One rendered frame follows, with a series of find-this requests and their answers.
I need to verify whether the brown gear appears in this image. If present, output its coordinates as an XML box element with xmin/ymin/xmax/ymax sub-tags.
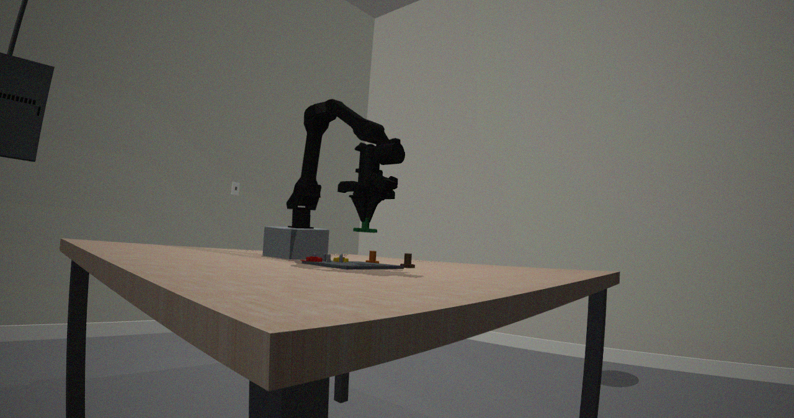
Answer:
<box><xmin>400</xmin><ymin>253</ymin><xmax>415</xmax><ymax>268</ymax></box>

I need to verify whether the orange gear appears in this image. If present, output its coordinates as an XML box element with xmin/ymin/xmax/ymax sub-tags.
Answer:
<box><xmin>365</xmin><ymin>251</ymin><xmax>379</xmax><ymax>264</ymax></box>

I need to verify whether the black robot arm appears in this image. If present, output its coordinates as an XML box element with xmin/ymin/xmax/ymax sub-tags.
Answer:
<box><xmin>287</xmin><ymin>99</ymin><xmax>405</xmax><ymax>228</ymax></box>

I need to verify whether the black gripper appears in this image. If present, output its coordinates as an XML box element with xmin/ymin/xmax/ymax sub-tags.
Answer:
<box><xmin>338</xmin><ymin>164</ymin><xmax>395</xmax><ymax>222</ymax></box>

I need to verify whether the green gear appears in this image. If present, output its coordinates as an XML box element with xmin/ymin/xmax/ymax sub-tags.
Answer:
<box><xmin>353</xmin><ymin>218</ymin><xmax>377</xmax><ymax>233</ymax></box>

